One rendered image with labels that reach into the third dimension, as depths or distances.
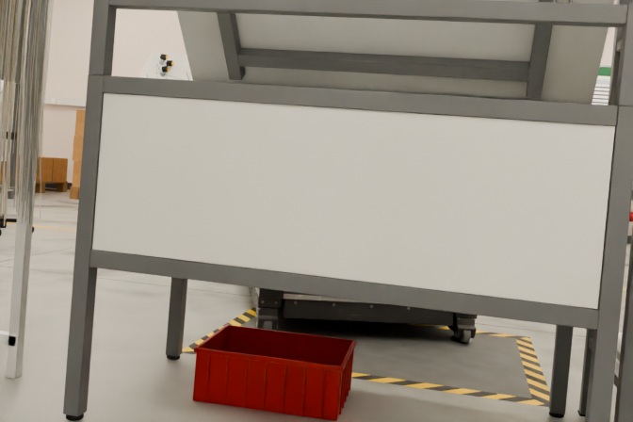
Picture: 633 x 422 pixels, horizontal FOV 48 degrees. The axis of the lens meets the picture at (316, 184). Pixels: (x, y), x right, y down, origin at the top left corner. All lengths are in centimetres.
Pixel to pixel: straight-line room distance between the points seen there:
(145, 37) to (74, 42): 105
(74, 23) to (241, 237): 921
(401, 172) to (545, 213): 30
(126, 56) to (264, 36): 816
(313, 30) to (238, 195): 66
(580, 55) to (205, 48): 106
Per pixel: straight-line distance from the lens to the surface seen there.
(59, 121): 1058
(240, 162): 155
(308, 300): 264
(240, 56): 210
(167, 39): 1001
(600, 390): 155
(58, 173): 973
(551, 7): 151
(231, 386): 190
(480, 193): 147
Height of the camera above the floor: 64
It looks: 2 degrees down
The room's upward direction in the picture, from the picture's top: 5 degrees clockwise
